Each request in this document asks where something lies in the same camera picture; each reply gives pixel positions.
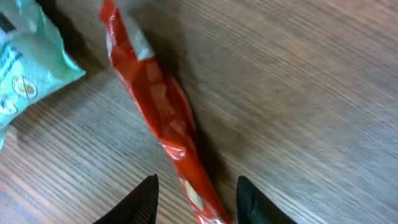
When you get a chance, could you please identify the red coffee stick sachet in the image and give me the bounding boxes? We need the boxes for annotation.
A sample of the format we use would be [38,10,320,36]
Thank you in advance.
[100,0,231,223]

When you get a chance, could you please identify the teal snack packet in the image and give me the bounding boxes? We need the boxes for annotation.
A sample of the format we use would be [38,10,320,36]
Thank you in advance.
[1,0,86,141]

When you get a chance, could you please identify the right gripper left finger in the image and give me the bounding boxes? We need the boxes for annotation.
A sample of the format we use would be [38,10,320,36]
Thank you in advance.
[94,174,159,224]

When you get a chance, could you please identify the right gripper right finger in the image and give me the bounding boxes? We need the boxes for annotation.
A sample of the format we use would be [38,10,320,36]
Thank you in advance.
[236,175,296,224]

